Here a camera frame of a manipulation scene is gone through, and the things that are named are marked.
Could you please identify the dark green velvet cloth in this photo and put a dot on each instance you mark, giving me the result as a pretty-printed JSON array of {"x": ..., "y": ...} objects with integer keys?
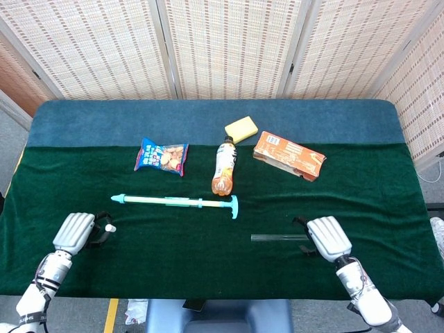
[{"x": 208, "y": 270}]

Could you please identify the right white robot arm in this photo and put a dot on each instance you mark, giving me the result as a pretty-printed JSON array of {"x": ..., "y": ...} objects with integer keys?
[{"x": 364, "y": 295}]

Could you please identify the blue table cover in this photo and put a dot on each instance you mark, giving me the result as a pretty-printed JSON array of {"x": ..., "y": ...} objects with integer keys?
[{"x": 138, "y": 121}]

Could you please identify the small white cap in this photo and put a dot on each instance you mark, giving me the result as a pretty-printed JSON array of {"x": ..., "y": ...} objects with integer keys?
[{"x": 111, "y": 228}]

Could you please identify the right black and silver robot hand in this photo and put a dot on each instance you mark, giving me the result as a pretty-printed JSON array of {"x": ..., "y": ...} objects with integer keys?
[{"x": 329, "y": 239}]

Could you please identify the white shoe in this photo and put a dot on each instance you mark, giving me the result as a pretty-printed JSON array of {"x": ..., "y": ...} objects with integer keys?
[{"x": 438, "y": 229}]

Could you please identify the orange drink bottle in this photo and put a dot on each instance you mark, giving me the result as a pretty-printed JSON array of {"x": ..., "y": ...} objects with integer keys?
[{"x": 223, "y": 166}]

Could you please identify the blue snack bag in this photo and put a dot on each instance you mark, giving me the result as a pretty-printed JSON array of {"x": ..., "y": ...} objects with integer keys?
[{"x": 161, "y": 157}]

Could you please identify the crumpled white plastic bag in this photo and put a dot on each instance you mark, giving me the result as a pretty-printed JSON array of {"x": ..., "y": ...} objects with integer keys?
[{"x": 136, "y": 312}]

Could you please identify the yellow sponge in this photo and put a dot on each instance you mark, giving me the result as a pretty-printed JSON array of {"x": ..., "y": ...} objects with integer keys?
[{"x": 241, "y": 129}]

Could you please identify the teal plastic hand pump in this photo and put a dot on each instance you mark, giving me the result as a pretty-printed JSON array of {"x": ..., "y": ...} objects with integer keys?
[{"x": 156, "y": 200}]

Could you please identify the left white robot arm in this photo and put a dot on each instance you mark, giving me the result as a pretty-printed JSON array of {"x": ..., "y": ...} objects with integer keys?
[{"x": 41, "y": 288}]

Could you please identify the orange cardboard box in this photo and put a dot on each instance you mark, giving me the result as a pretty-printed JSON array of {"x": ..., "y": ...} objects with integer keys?
[{"x": 289, "y": 156}]

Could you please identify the clear glass tube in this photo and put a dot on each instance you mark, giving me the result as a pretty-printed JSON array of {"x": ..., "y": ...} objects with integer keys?
[{"x": 277, "y": 238}]

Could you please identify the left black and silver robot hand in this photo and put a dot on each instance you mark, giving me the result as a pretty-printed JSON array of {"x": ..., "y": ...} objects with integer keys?
[{"x": 74, "y": 230}]

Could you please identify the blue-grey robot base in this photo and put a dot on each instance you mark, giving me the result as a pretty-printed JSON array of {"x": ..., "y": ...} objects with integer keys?
[{"x": 222, "y": 317}]

